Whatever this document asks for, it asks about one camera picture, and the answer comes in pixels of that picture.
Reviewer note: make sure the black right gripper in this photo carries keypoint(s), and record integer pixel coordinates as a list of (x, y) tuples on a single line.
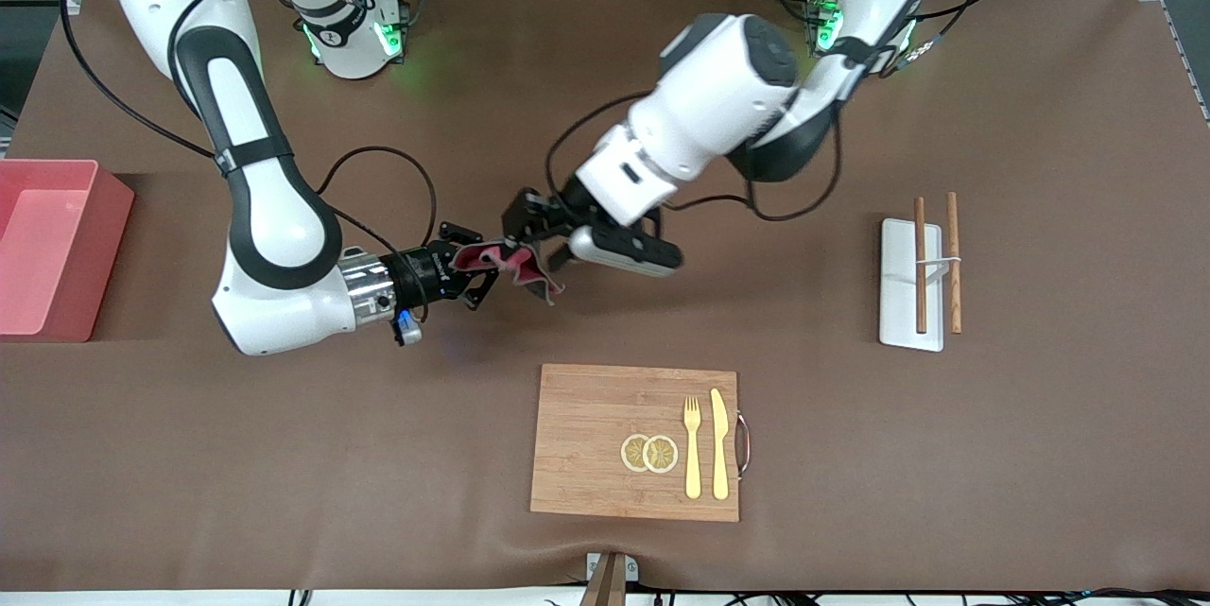
[(421, 273)]

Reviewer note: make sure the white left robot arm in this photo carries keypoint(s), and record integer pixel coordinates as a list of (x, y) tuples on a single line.
[(728, 86)]

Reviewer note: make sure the grey and red cloth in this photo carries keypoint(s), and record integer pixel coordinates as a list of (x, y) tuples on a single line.
[(515, 268)]

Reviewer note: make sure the brown wooden chopstick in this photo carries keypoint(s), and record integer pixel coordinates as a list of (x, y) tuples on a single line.
[(954, 228), (920, 247)]

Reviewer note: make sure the grey metal bracket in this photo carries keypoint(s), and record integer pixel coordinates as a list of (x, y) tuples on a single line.
[(631, 568)]

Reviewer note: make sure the pink plastic bin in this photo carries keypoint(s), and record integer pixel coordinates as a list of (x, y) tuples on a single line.
[(57, 247)]

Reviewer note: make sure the white chopstick rest tray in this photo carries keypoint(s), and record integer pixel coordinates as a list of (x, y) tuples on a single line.
[(898, 285)]

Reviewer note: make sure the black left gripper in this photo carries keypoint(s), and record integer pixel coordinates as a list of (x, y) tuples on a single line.
[(556, 216)]

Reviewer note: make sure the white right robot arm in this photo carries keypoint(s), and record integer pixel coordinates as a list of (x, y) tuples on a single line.
[(274, 237)]

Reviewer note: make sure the brown wooden post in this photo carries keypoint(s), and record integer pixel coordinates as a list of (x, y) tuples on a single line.
[(605, 587)]

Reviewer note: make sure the yellow knife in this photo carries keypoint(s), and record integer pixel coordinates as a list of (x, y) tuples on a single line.
[(720, 445)]

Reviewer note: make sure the thin white chopstick clip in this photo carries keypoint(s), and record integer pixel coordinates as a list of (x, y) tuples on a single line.
[(938, 262)]

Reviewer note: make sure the yellow fork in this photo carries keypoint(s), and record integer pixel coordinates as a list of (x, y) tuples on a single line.
[(693, 455)]

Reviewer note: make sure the brown leather table mat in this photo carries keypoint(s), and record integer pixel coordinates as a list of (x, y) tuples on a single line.
[(851, 455)]

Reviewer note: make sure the lemon slice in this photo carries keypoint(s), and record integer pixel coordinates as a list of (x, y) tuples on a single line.
[(662, 454)]

